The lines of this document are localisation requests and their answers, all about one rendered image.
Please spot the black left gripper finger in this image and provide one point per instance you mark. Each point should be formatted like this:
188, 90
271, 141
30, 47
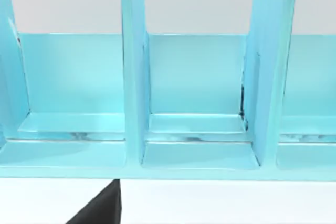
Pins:
106, 205

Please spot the light blue rack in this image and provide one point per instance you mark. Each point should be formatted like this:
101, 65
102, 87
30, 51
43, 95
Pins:
168, 90

